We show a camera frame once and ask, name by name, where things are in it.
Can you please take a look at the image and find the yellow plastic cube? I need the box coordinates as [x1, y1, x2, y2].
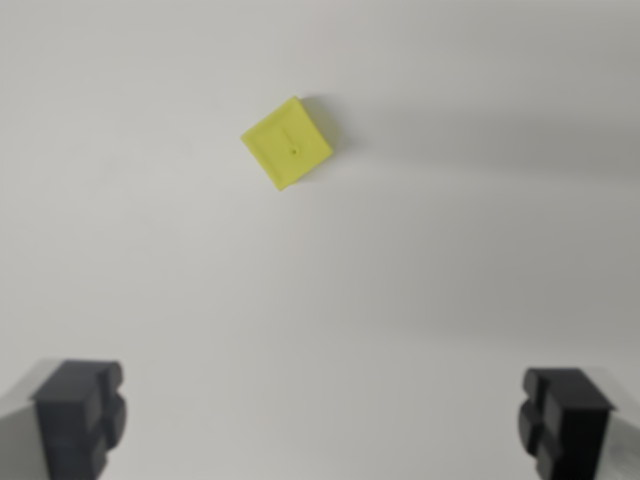
[240, 95, 334, 192]

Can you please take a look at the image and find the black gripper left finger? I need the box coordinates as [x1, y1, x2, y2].
[0, 357, 129, 480]

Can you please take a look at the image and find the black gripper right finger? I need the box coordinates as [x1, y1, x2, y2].
[516, 366, 640, 480]

